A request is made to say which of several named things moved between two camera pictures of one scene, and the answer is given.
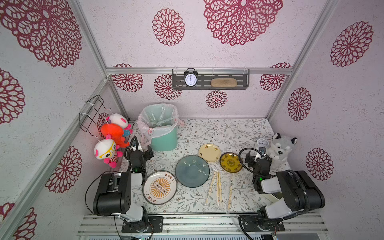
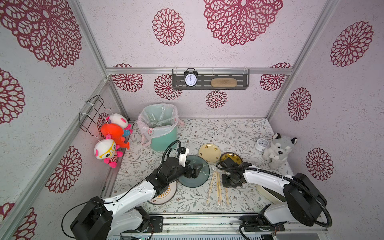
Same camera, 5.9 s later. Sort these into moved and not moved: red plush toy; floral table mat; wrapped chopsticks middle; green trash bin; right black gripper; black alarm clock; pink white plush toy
Moved: right black gripper
Not moved: floral table mat; wrapped chopsticks middle; pink white plush toy; red plush toy; green trash bin; black alarm clock
